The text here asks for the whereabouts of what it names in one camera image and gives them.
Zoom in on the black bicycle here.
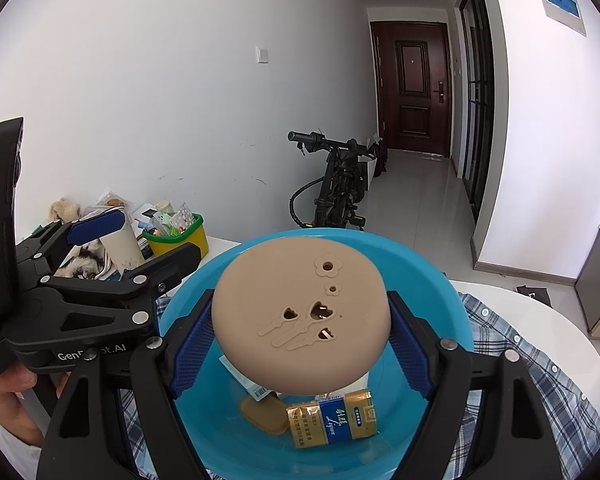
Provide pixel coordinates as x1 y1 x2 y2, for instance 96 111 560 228
287 130 388 231

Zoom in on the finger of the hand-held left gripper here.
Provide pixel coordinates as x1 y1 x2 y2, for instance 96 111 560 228
39 245 202 336
16 209 127 281

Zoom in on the dark brown entrance door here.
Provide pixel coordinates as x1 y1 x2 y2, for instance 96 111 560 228
370 21 452 157

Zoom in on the clear snack packet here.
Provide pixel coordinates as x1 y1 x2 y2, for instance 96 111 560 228
97 189 131 208

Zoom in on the person's left hand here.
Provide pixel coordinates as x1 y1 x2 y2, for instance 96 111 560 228
0 362 73 443

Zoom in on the beige tumbler cup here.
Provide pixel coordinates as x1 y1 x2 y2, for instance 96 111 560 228
100 220 146 271

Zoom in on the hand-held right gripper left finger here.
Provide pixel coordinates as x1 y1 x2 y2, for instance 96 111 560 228
36 287 221 480

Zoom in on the black cloth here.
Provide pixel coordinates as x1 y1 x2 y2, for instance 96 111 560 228
516 285 556 306

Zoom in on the small tan rounded case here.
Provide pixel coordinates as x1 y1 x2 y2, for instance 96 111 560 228
240 394 291 436

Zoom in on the beige plush toy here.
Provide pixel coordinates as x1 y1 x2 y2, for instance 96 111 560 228
48 200 83 223

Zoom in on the yellow bin with green rim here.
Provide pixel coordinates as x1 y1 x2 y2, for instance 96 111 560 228
144 213 210 261

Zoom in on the black white furry toy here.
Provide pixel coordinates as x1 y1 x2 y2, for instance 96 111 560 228
55 242 106 281

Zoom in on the blue wall panel cover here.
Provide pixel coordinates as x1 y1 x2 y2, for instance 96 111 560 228
544 0 581 18

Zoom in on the gold blue cigarette pack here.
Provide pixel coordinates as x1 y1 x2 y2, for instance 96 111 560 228
286 389 381 451

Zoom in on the white desktop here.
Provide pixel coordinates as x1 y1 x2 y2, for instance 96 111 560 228
15 230 600 480

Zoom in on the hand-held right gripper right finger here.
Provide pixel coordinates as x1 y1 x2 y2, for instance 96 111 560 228
385 290 563 480

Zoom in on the blue plastic basin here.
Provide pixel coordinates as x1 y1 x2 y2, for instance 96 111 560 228
157 228 476 473

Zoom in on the blue plaid shirt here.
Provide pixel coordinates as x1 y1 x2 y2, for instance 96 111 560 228
115 290 600 480

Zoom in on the stack of booklets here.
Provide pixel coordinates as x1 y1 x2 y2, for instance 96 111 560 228
130 202 156 251

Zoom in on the black framed glass door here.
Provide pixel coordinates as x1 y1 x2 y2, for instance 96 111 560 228
457 0 496 226

